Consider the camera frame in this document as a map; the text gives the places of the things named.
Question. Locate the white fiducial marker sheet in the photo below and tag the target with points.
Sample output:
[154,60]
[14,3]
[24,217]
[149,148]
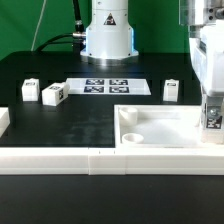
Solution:
[108,86]

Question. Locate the white square tabletop tray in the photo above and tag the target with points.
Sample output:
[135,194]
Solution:
[165,126]

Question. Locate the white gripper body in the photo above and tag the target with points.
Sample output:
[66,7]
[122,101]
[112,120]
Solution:
[207,58]

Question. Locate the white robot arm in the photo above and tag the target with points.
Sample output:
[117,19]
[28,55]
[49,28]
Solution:
[205,22]

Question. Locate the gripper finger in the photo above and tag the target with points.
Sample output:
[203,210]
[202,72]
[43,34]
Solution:
[212,106]

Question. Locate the white U-shaped obstacle fence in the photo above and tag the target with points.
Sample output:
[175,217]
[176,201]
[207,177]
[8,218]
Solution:
[111,161]

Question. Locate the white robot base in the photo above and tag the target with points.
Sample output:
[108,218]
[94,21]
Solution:
[109,36]

